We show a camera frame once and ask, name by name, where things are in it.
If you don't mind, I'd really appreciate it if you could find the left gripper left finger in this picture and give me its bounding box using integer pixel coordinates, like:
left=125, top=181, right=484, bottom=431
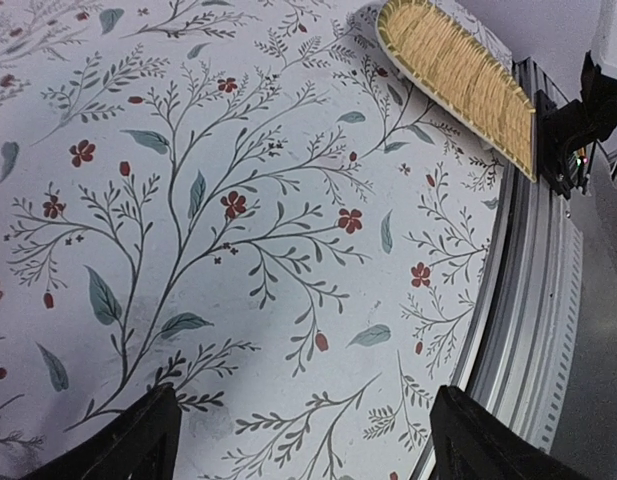
left=25, top=384, right=182, bottom=480

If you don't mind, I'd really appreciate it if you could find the floral tablecloth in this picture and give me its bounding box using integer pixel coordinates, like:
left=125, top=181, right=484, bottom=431
left=0, top=1, right=504, bottom=479

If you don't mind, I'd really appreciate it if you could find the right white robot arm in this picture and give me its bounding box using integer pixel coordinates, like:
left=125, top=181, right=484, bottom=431
left=535, top=1, right=617, bottom=199

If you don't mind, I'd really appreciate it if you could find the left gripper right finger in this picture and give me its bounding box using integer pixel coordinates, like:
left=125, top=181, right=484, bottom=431
left=430, top=386, right=586, bottom=480

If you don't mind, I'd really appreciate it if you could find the aluminium front rail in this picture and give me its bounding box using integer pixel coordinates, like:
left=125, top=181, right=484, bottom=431
left=450, top=144, right=617, bottom=479

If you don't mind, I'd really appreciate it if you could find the yellow bamboo tray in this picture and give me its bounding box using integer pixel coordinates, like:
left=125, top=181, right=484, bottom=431
left=376, top=1, right=537, bottom=182

